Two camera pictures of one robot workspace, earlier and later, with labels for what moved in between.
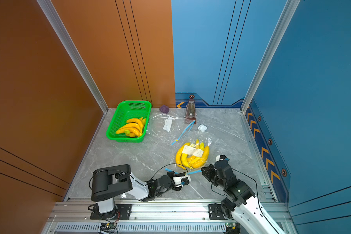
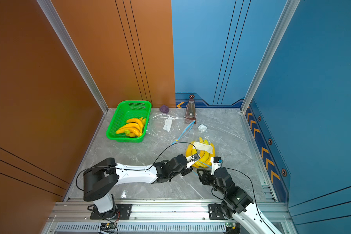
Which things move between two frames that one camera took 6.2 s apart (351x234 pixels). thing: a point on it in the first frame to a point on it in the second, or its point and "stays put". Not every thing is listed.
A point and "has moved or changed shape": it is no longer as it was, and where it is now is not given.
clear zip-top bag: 192,152 has moved or changed shape
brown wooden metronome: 190,114 stays put
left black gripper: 171,175 to 187,171
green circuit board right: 233,225 stays put
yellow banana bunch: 133,128 stays put
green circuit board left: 107,225 stays put
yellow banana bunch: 192,155 has moved or changed shape
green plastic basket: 125,111 stays put
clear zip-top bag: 169,127 stays put
